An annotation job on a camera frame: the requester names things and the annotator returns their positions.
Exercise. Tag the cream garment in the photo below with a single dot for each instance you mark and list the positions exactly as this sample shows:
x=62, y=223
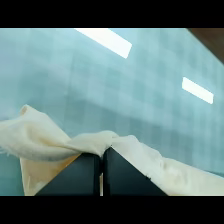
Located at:
x=36, y=140

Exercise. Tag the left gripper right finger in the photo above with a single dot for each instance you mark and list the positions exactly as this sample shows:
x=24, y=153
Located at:
x=128, y=178

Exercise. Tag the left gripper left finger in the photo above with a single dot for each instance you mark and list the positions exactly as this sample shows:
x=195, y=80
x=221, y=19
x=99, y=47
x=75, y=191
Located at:
x=77, y=178

